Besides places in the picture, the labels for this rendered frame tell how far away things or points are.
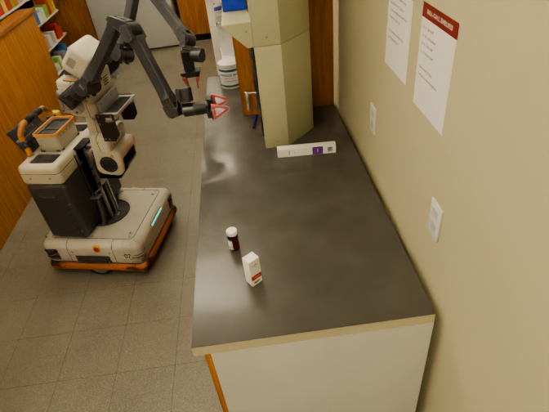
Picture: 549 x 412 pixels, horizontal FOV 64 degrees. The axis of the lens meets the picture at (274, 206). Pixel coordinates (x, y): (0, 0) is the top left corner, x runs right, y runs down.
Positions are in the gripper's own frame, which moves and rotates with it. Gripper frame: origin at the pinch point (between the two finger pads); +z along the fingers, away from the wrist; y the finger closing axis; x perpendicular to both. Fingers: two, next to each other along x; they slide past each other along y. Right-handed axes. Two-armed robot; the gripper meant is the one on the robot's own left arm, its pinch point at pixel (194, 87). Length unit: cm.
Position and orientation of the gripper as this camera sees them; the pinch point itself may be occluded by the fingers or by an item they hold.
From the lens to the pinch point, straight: 244.0
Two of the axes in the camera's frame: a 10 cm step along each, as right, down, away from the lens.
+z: 0.9, 7.8, 6.1
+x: -1.0, -6.1, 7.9
